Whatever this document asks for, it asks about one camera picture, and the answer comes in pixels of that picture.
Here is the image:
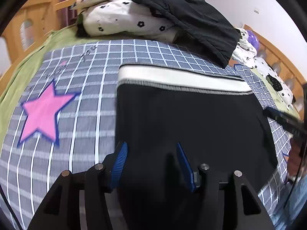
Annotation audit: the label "black jacket pile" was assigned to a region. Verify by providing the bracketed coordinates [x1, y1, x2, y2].
[133, 0, 239, 69]

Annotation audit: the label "white floral quilt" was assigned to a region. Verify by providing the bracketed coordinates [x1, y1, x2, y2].
[78, 0, 180, 43]

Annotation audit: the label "purple plush toy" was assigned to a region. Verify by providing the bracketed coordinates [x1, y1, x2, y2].
[247, 30, 260, 56]

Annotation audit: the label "white floral pillow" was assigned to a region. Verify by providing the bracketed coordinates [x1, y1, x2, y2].
[254, 57, 294, 107]

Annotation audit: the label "person right hand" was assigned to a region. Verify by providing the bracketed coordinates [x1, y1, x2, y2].
[287, 137, 303, 177]

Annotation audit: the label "green bed sheet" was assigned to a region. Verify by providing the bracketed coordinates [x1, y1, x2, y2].
[0, 23, 97, 145]

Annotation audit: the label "grey checked blanket with stars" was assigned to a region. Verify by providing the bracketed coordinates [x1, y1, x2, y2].
[1, 39, 296, 229]

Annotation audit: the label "blue sleeve forearm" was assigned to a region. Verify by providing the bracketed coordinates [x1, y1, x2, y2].
[271, 176, 306, 229]

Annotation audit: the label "wooden bed frame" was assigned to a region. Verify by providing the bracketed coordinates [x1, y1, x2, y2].
[1, 0, 306, 101]

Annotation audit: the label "black pants with white stripe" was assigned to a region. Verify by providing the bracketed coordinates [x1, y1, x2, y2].
[116, 64, 277, 229]

